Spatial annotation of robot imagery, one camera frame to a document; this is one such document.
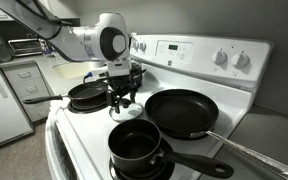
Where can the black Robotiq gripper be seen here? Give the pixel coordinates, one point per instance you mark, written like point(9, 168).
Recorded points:
point(122, 85)

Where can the small black saucepan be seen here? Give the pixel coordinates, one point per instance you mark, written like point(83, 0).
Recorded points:
point(130, 143)

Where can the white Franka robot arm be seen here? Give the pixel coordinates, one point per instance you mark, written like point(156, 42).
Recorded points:
point(84, 40)

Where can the white electric stove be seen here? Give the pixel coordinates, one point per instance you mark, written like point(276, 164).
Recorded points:
point(94, 133)

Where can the white stove knob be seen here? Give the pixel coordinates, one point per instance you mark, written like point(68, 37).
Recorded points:
point(240, 60)
point(135, 45)
point(219, 57)
point(143, 46)

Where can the small black frying pan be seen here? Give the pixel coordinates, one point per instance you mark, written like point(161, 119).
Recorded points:
point(87, 90)

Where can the cream kitchen sink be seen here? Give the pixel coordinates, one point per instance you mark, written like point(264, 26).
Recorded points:
point(74, 70)

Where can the large black frying pan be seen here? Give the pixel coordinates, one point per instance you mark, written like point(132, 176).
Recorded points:
point(180, 111)

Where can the tall grey cabinet drawer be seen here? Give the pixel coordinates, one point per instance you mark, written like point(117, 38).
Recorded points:
point(37, 110)

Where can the silver toaster oven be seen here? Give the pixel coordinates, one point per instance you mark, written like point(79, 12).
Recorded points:
point(25, 47)

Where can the white refrigerator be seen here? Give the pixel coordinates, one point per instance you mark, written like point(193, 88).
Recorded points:
point(0, 106)

